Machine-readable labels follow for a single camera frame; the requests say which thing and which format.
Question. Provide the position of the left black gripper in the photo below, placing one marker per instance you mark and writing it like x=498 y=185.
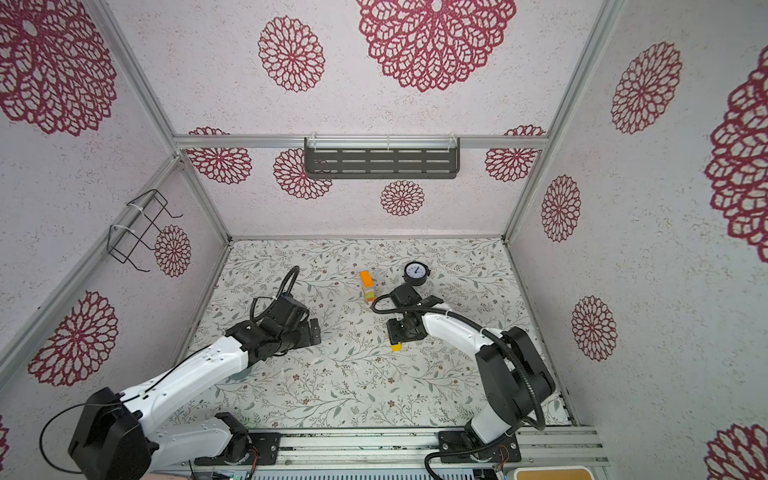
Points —
x=306 y=337

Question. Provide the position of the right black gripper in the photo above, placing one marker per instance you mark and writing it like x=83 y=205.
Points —
x=393 y=331

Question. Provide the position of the orange triangle wood block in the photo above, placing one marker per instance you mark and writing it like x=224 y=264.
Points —
x=366 y=279

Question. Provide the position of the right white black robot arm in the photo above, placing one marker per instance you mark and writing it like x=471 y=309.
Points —
x=513 y=375

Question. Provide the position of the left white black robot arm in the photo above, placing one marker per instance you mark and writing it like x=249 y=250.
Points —
x=124 y=436

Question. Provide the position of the black round pressure gauge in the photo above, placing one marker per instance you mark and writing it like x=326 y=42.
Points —
x=416 y=273

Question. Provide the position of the teal ceramic cup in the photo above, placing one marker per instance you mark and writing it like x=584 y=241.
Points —
x=242 y=376

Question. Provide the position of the orange white box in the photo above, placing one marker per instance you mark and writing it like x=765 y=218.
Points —
x=553 y=473

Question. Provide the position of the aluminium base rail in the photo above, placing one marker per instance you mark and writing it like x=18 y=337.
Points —
x=396 y=449

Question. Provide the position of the grey slotted wall shelf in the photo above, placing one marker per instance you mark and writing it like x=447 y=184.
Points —
x=385 y=159

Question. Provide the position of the black wire wall basket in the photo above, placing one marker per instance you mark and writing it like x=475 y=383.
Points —
x=126 y=236

